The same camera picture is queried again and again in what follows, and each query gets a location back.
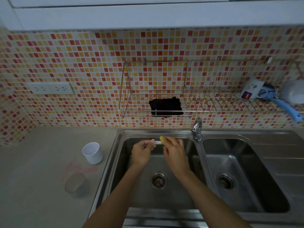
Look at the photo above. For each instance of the small yellow sponge piece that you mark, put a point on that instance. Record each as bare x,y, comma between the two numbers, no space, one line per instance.
161,139

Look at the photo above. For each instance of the person's left forearm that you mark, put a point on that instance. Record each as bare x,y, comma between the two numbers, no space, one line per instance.
118,197

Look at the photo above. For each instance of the person's right fingers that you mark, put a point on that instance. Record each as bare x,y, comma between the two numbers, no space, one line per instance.
170,142

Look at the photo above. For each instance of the grey plastic container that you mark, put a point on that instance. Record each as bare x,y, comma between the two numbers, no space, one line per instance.
293,92

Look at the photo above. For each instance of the white plastic cup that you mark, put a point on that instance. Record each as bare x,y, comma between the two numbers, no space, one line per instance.
93,153

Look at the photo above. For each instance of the chrome faucet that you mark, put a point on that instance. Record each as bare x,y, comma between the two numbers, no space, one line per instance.
197,128

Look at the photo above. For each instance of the white upper cabinet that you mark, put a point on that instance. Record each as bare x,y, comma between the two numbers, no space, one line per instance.
152,14

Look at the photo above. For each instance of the small white stick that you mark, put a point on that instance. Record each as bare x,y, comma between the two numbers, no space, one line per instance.
157,141

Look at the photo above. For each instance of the person's right forearm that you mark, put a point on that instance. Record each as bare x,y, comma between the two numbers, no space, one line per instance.
209,199

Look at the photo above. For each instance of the stainless steel double sink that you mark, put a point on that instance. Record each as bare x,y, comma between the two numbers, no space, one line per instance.
256,163

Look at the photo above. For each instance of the person's right hand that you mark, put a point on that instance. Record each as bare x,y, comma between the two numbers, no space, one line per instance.
175,156

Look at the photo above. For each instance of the clear glass tumbler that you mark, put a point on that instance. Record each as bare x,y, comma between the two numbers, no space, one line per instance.
76,186

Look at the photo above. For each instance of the person's left fingers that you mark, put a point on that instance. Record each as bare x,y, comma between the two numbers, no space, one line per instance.
148,143

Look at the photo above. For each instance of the black cloth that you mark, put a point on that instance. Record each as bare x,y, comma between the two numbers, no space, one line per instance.
166,106

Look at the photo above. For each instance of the metal sink drain strainer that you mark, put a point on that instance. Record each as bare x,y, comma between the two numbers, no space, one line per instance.
159,180
225,181

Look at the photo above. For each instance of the person's left hand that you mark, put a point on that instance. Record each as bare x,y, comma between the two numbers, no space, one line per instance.
141,155

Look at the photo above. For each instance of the white wall power outlet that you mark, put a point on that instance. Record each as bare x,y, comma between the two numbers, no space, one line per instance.
49,88

